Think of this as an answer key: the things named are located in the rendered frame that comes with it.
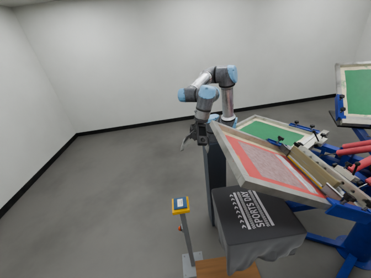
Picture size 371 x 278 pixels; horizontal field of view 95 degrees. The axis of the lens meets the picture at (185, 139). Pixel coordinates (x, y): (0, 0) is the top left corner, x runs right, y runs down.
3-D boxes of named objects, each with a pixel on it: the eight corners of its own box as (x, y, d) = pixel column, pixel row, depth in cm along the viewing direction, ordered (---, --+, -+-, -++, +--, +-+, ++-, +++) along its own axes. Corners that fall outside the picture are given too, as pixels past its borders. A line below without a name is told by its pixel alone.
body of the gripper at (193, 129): (201, 134, 95) (206, 115, 90) (204, 142, 88) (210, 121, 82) (188, 133, 94) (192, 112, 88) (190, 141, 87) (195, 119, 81)
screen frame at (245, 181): (240, 187, 67) (245, 180, 65) (209, 124, 117) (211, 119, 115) (366, 221, 88) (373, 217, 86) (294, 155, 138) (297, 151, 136)
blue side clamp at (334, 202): (326, 214, 79) (337, 204, 76) (317, 205, 83) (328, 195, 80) (366, 224, 87) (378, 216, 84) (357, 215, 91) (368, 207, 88)
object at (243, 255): (230, 277, 122) (231, 245, 100) (228, 271, 125) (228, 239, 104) (293, 266, 122) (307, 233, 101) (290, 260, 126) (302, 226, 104)
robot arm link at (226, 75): (221, 124, 155) (216, 63, 120) (238, 126, 149) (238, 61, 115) (218, 133, 147) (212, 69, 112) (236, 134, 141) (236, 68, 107)
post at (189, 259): (183, 278, 168) (165, 219, 120) (181, 254, 187) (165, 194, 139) (205, 274, 168) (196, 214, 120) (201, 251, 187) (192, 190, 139)
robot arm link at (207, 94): (219, 87, 80) (215, 90, 73) (213, 109, 85) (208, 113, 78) (203, 83, 82) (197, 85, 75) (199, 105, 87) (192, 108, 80)
